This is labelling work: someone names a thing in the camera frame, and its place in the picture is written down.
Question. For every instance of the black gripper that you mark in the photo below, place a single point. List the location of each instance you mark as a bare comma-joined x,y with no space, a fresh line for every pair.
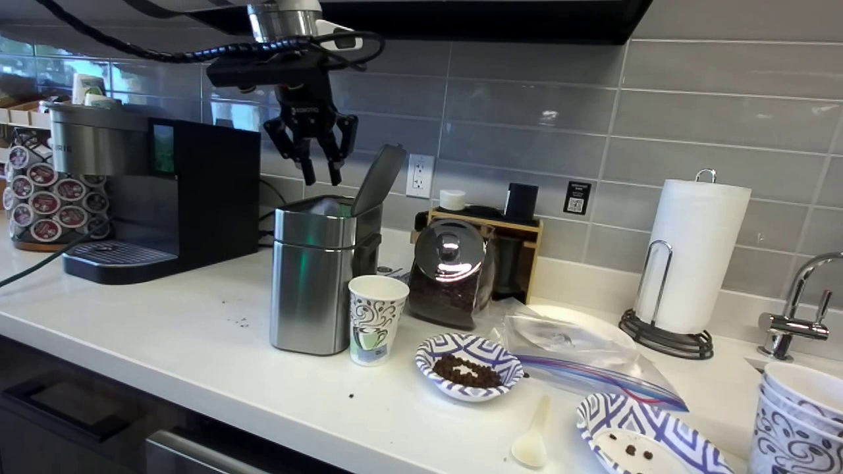
307,105

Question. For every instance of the silver stainless steel bin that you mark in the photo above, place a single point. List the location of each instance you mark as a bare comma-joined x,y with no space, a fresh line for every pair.
307,290

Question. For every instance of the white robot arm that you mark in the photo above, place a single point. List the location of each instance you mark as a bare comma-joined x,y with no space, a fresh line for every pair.
280,17

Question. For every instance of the black silver Keurig coffee machine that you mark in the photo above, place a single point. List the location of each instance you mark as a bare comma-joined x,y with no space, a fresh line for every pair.
202,194

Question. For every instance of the glass coffee jar chrome lid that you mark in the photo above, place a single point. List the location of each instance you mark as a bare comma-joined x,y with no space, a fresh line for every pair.
448,271

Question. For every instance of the wooden counter organizer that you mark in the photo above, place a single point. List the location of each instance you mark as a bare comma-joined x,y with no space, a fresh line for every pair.
517,254

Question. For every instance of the patterned plate with coffee grounds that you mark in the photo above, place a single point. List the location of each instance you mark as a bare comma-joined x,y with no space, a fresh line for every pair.
471,370

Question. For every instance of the wooden coffee pod carousel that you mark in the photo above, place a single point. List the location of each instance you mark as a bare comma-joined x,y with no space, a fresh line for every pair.
54,245

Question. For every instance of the small white creamer cup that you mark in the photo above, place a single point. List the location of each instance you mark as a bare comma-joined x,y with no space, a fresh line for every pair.
451,199

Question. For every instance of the patterned paper cup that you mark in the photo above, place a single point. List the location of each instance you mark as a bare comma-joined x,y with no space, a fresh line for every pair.
377,319

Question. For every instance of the small black box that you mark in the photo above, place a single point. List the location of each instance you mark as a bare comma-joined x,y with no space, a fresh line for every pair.
523,203

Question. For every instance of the dark upper cabinet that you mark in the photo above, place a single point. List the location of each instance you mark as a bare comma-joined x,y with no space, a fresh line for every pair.
490,20

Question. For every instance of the small white box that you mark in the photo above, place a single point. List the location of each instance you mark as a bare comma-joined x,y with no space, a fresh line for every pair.
89,87

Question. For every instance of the stainless steel dishwasher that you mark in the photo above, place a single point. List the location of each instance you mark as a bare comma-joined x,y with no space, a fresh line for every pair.
220,457

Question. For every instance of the clear plastic zip bag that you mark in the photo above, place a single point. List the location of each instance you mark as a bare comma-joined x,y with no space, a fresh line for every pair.
580,356

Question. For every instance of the white plastic spoon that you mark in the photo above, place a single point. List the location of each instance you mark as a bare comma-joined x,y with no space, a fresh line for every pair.
530,449

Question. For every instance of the white paper towel roll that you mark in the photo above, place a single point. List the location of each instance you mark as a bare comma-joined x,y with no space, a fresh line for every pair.
694,254

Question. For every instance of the metal paper towel holder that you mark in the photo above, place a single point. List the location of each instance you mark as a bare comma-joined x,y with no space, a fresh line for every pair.
668,340

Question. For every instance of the blue white patterned plate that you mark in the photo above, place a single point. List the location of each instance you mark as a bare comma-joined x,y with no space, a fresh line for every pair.
650,437

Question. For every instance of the chrome faucet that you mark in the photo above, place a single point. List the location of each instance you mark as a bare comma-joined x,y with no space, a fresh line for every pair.
793,327

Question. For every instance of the white blue patterned bowl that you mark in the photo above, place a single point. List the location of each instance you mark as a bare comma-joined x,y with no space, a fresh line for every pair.
806,386
791,443

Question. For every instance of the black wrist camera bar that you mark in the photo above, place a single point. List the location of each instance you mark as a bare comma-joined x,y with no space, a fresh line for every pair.
255,69

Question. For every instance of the white wall outlet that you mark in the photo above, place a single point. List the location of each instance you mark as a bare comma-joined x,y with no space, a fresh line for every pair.
420,174

